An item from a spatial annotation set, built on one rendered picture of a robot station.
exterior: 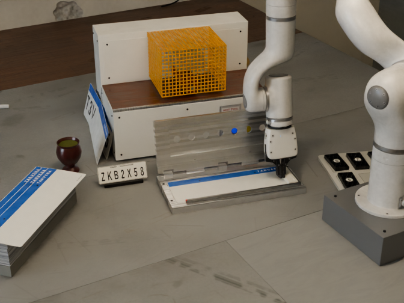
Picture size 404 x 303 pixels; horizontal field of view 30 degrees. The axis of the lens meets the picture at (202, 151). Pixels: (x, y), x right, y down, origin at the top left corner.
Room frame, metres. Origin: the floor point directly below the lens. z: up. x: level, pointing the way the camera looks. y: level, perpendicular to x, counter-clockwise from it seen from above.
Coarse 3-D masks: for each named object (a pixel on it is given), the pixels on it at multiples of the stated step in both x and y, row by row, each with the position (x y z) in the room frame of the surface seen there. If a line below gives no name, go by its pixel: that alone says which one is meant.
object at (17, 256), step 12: (36, 168) 2.03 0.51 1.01; (24, 180) 1.96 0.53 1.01; (12, 192) 1.89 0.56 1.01; (72, 192) 1.99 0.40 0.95; (0, 204) 1.82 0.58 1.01; (60, 204) 1.91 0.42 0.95; (72, 204) 1.98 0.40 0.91; (60, 216) 1.90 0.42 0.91; (48, 228) 1.83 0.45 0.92; (36, 240) 1.76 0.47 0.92; (0, 252) 1.63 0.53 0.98; (12, 252) 1.65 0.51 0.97; (24, 252) 1.70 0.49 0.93; (0, 264) 1.64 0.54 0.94; (12, 264) 1.64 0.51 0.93; (12, 276) 1.63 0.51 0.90
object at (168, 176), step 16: (160, 176) 2.11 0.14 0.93; (176, 176) 2.13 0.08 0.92; (192, 176) 2.13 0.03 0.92; (256, 192) 2.03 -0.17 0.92; (272, 192) 2.03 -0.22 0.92; (288, 192) 2.04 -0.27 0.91; (304, 192) 2.06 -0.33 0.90; (176, 208) 1.94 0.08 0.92; (192, 208) 1.95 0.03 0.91; (208, 208) 1.97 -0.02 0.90
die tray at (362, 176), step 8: (352, 152) 2.32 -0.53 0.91; (360, 152) 2.32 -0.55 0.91; (320, 160) 2.26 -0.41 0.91; (344, 160) 2.26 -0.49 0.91; (368, 160) 2.26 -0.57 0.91; (328, 168) 2.20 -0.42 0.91; (352, 168) 2.20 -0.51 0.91; (336, 176) 2.15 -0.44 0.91; (360, 176) 2.15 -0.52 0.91; (368, 176) 2.15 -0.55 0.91; (336, 184) 2.10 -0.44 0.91
